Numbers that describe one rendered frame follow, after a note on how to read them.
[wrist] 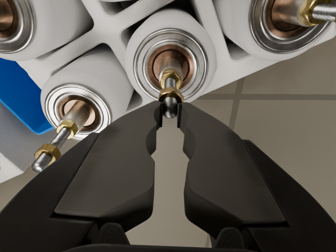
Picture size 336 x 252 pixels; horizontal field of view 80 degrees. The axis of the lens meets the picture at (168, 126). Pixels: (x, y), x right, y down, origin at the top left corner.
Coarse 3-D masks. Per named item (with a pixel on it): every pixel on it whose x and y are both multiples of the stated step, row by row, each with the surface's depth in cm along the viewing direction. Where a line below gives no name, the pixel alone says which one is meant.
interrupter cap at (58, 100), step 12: (60, 84) 21; (72, 84) 21; (48, 96) 22; (60, 96) 22; (72, 96) 22; (84, 96) 22; (96, 96) 22; (48, 108) 23; (60, 108) 23; (96, 108) 23; (108, 108) 23; (96, 120) 24; (108, 120) 24; (84, 132) 25
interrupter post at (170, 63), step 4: (164, 60) 20; (168, 60) 19; (172, 60) 19; (176, 60) 20; (160, 64) 20; (164, 64) 18; (168, 64) 18; (172, 64) 18; (176, 64) 18; (180, 64) 20; (160, 68) 18; (164, 68) 18; (168, 68) 18; (172, 68) 18; (176, 68) 18; (180, 68) 19; (160, 72) 18; (180, 72) 18; (160, 76) 18; (180, 76) 18; (180, 84) 18
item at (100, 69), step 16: (96, 48) 31; (80, 64) 24; (96, 64) 25; (112, 64) 27; (48, 80) 22; (64, 80) 21; (80, 80) 21; (96, 80) 22; (112, 80) 24; (128, 80) 29; (112, 96) 23; (128, 96) 28; (112, 112) 23
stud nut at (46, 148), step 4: (44, 144) 17; (48, 144) 17; (40, 148) 17; (44, 148) 17; (48, 148) 17; (52, 148) 17; (56, 148) 17; (36, 152) 17; (40, 152) 17; (44, 152) 17; (48, 152) 17; (52, 152) 17; (56, 152) 17; (36, 156) 17; (52, 156) 17; (56, 156) 17; (52, 160) 17; (48, 164) 18
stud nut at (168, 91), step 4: (164, 88) 14; (168, 88) 14; (172, 88) 14; (176, 88) 14; (160, 92) 14; (164, 92) 14; (168, 92) 13; (172, 92) 13; (176, 92) 14; (180, 92) 14; (160, 96) 14; (164, 96) 14; (168, 96) 14; (172, 96) 14; (176, 96) 14; (180, 96) 14; (160, 100) 14; (176, 100) 14; (180, 100) 14
